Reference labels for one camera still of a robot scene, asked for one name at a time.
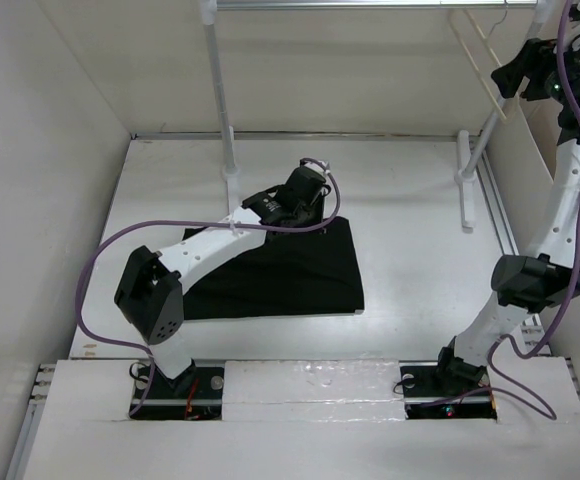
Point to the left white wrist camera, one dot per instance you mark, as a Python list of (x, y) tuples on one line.
[(323, 167)]

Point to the aluminium side rail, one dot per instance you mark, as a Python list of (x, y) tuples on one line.
[(530, 331), (31, 421)]

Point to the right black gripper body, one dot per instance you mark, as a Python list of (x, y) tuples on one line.
[(542, 55)]

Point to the black trousers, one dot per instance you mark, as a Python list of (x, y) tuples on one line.
[(314, 273)]

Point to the right aluminium side rail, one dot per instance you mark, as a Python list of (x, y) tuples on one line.
[(530, 331)]

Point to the metal clothes rack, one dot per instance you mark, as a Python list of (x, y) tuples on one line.
[(467, 156)]

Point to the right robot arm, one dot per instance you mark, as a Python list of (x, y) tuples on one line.
[(547, 274)]

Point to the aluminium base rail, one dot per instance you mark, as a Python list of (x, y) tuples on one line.
[(371, 391)]

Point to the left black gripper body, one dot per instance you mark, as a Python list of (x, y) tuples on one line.
[(309, 216)]

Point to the left aluminium side rail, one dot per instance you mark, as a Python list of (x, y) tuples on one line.
[(31, 421)]

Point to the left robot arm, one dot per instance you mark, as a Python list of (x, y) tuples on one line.
[(151, 290)]

